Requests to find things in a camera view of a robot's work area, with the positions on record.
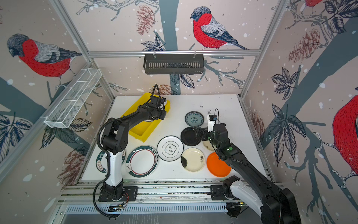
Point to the aluminium frame post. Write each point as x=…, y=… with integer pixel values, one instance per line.
x=277, y=16

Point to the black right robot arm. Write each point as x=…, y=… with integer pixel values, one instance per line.
x=273, y=204

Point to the yellow plastic bin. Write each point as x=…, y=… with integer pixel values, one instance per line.
x=145, y=126

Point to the cream plate black brushstroke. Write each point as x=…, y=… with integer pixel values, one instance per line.
x=193, y=160

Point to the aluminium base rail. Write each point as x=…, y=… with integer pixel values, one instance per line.
x=153, y=198

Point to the orange plate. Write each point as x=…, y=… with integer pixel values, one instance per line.
x=217, y=167

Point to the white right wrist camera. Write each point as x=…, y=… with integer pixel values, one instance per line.
x=212, y=119

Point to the white plate green clover motif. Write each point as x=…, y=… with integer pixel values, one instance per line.
x=170, y=148

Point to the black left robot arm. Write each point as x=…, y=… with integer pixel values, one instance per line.
x=112, y=139

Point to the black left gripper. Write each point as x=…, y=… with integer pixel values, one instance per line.
x=163, y=115

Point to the black glossy plate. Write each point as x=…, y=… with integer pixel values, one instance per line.
x=191, y=136

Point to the black hanging basket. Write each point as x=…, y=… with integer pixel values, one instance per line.
x=173, y=64

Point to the large green-rimmed striped plate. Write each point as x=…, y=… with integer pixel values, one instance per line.
x=142, y=161

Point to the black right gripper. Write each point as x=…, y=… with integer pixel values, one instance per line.
x=204, y=137

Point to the cream plate under right gripper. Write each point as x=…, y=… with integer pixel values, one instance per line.
x=207, y=144

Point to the green-rimmed plate left edge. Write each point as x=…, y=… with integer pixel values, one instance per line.
x=101, y=162

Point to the blue floral green plate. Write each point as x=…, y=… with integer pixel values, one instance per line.
x=194, y=119

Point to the white wire mesh basket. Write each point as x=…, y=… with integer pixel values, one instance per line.
x=75, y=96

